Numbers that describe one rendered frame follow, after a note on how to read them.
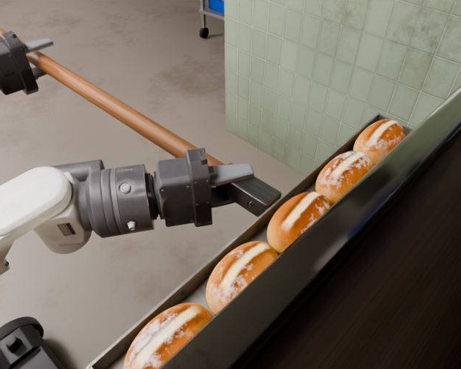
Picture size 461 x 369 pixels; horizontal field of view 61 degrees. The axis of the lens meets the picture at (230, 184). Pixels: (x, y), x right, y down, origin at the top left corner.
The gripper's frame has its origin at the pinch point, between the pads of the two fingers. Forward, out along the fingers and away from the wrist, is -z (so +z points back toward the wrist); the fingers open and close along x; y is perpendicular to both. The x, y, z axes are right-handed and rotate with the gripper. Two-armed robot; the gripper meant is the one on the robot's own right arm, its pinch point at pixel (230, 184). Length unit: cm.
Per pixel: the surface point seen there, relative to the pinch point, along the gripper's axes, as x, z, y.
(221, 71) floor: 118, -46, -252
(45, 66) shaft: -0.6, 28.7, -39.5
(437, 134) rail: -23.9, -6.9, 22.7
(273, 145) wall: 109, -56, -139
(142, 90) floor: 118, 19, -235
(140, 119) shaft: -1.4, 11.2, -16.2
